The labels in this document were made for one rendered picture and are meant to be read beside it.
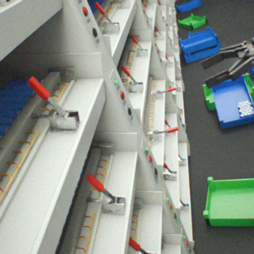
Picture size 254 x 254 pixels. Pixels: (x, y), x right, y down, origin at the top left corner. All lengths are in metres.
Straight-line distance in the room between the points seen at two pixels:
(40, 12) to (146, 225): 0.52
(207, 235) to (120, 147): 0.71
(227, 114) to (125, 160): 1.19
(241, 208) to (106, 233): 0.87
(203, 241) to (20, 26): 1.06
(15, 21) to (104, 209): 0.34
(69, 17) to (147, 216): 0.49
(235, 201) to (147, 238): 0.68
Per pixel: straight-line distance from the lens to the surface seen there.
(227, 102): 1.81
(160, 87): 1.27
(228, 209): 1.31
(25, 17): 0.40
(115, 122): 0.61
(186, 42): 2.72
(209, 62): 1.05
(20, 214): 0.33
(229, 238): 1.24
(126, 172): 0.60
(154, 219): 0.75
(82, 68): 0.56
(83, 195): 0.54
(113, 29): 0.80
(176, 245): 0.92
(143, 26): 1.25
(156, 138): 0.96
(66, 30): 0.54
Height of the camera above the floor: 1.04
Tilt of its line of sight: 31 degrees down
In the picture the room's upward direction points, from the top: 25 degrees counter-clockwise
